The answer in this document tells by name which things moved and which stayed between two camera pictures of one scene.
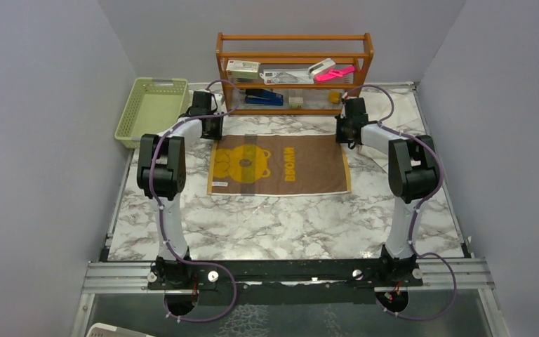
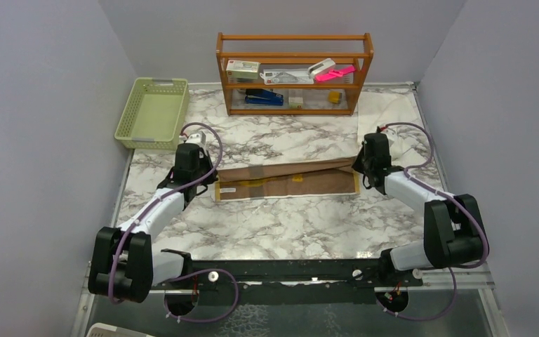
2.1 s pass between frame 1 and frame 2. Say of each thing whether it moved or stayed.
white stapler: stayed
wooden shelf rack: stayed
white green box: stayed
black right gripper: moved
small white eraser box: stayed
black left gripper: moved
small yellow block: stayed
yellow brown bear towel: moved
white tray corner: stayed
